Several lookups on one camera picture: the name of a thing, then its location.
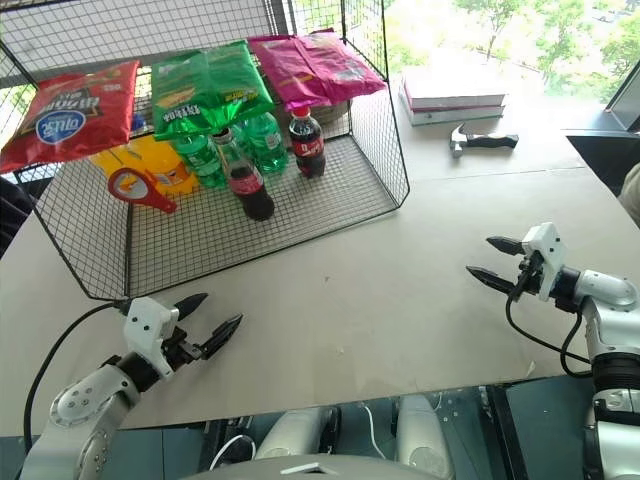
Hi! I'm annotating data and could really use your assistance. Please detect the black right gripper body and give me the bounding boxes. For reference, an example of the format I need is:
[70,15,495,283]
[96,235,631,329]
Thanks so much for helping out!
[509,251,548,302]

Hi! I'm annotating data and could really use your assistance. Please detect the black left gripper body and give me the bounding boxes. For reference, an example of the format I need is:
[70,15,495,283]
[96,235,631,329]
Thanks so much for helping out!
[162,324,210,372]

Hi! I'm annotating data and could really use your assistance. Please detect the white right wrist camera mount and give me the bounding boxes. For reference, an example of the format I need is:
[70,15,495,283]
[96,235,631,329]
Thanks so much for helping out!
[518,221,569,302]

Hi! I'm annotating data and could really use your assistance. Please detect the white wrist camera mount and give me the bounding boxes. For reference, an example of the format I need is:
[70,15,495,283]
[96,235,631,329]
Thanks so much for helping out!
[123,296,181,377]
[518,221,569,302]

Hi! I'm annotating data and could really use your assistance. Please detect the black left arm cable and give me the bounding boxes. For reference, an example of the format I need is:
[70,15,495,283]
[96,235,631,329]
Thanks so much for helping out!
[22,301,132,452]

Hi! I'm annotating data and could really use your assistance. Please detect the black metal table frame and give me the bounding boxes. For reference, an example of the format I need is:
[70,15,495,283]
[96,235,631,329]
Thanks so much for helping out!
[480,383,530,480]

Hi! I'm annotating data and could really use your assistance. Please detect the green plastic soda bottle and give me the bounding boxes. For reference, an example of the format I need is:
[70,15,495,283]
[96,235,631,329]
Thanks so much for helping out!
[229,119,257,167]
[247,111,291,176]
[172,132,230,191]

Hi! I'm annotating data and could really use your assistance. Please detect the claw hammer black handle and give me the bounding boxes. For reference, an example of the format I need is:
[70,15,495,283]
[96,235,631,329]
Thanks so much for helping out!
[448,123,521,160]

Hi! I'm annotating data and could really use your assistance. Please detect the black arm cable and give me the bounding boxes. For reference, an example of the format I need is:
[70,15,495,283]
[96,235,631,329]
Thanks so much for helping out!
[505,293,594,378]
[22,301,132,452]

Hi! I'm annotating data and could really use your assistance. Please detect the thin white cable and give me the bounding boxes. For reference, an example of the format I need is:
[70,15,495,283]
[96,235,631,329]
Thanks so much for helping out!
[208,433,257,472]
[361,403,390,460]

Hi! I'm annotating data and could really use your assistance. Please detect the magenta chip bag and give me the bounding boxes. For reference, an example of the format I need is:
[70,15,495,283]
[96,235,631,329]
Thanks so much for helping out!
[247,35,335,110]
[293,30,389,103]

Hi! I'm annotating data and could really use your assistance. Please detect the beige fabric object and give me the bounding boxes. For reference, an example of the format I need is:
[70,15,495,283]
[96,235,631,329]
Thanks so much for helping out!
[618,162,640,227]

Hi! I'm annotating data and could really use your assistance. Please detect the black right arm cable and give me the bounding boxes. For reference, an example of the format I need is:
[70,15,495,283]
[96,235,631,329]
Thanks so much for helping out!
[505,293,594,378]

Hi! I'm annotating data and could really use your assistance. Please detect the red chip bag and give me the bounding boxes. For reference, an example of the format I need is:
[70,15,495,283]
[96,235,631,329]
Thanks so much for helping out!
[0,59,141,174]

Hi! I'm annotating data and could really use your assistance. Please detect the green chip bag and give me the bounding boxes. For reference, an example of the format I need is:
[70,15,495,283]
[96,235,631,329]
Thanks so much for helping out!
[150,40,278,142]

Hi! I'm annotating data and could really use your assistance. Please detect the dark framed panel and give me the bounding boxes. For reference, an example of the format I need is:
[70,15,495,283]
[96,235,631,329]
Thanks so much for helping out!
[603,63,640,134]

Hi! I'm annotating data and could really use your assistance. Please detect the glass cola bottle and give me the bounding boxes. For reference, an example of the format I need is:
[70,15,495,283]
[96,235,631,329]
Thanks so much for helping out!
[212,128,277,223]

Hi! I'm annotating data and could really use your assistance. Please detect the black wire mesh rack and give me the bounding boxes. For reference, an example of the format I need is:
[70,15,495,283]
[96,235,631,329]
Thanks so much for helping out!
[0,0,412,302]

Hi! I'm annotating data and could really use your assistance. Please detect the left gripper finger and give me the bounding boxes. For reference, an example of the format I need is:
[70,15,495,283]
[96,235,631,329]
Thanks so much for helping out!
[174,292,209,322]
[201,313,245,361]

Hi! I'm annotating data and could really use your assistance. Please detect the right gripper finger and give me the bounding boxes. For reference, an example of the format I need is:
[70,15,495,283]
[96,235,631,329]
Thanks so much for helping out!
[485,236,524,257]
[465,265,517,297]

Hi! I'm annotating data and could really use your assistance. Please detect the dark side table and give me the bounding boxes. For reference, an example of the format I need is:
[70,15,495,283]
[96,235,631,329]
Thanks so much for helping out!
[564,128,640,194]

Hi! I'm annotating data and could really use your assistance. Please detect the white book magenta cover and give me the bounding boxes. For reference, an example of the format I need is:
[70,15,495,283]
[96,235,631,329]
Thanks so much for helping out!
[399,67,508,110]

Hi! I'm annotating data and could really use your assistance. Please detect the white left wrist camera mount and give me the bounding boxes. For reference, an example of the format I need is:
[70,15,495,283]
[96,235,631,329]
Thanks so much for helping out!
[123,296,181,377]

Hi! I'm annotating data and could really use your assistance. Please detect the silver right robot leg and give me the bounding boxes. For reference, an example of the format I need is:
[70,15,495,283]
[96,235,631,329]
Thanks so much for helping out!
[396,394,455,479]

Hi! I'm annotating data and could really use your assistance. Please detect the silver robot leg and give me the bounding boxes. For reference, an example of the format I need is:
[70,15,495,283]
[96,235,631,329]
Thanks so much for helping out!
[396,394,455,479]
[253,406,343,465]

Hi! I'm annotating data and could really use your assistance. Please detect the silver left robot leg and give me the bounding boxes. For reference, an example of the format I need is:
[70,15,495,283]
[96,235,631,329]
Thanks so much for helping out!
[253,406,343,465]

